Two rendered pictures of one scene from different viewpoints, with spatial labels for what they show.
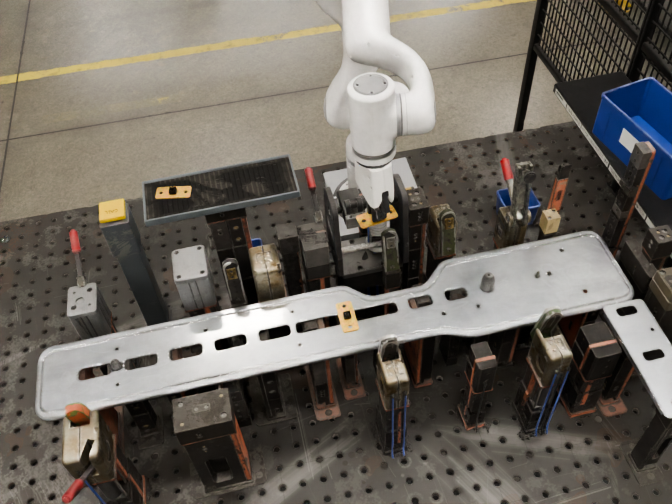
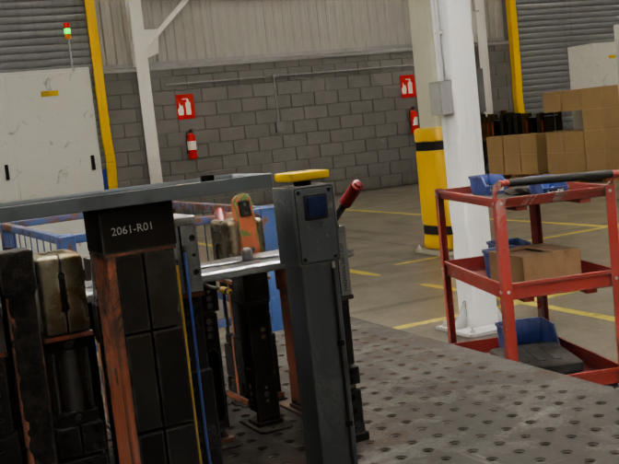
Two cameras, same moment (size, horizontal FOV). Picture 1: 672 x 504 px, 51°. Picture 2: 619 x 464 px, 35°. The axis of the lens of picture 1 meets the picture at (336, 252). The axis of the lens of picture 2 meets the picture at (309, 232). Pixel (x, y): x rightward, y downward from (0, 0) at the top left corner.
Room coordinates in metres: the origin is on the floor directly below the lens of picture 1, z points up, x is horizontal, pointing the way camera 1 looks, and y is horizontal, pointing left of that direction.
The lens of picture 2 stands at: (2.55, 0.11, 1.22)
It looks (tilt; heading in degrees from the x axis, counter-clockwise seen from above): 6 degrees down; 163
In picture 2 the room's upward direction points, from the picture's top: 6 degrees counter-clockwise
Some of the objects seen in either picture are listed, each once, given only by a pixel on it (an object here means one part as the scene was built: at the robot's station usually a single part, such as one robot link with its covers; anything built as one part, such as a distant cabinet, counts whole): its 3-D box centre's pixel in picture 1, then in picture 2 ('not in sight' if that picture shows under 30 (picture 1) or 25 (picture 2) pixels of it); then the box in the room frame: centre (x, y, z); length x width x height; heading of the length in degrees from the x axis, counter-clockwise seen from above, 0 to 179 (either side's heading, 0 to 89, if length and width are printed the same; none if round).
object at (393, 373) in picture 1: (392, 403); not in sight; (0.77, -0.10, 0.87); 0.12 x 0.09 x 0.35; 9
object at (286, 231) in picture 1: (294, 280); (30, 389); (1.13, 0.11, 0.90); 0.05 x 0.05 x 0.40; 9
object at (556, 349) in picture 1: (540, 382); not in sight; (0.79, -0.45, 0.87); 0.12 x 0.09 x 0.35; 9
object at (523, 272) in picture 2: not in sight; (530, 293); (-0.88, 2.02, 0.49); 0.81 x 0.47 x 0.97; 172
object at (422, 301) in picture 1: (419, 337); not in sight; (0.96, -0.19, 0.84); 0.12 x 0.05 x 0.29; 9
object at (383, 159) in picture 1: (373, 146); not in sight; (1.01, -0.09, 1.45); 0.09 x 0.08 x 0.03; 17
